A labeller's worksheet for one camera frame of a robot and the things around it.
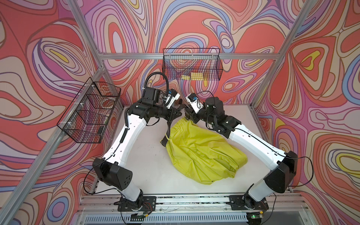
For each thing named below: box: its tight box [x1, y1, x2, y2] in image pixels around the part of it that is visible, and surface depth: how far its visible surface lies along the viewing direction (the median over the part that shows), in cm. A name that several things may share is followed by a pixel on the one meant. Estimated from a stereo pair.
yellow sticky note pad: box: [190, 72, 204, 81], surface depth 86 cm
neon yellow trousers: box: [165, 116, 248, 185], surface depth 84 cm
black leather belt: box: [160, 120, 173, 148], surface depth 78 cm
